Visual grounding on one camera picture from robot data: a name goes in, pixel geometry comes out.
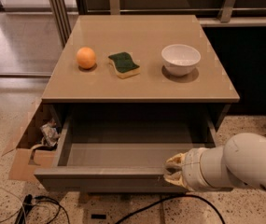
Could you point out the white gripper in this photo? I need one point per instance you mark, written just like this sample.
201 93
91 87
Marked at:
192 169

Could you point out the grey top drawer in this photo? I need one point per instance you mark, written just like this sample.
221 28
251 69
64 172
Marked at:
124 154

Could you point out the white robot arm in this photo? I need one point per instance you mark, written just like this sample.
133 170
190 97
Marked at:
239 164

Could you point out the grey drawer cabinet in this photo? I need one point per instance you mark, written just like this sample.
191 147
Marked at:
98 92

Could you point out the black floor outlet plate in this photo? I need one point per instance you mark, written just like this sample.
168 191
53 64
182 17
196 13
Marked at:
98 216

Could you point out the white bowl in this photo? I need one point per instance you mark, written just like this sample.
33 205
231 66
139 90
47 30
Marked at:
180 59

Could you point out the green and yellow sponge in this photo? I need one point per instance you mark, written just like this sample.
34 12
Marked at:
124 65

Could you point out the crumpled silver wrapper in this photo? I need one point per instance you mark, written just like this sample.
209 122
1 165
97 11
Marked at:
50 133

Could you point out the orange fruit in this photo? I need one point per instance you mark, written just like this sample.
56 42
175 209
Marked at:
86 58

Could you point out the cardboard box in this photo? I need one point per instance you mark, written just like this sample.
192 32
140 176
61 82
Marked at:
26 143

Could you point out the metal railing frame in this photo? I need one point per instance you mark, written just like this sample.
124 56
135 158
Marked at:
145 0

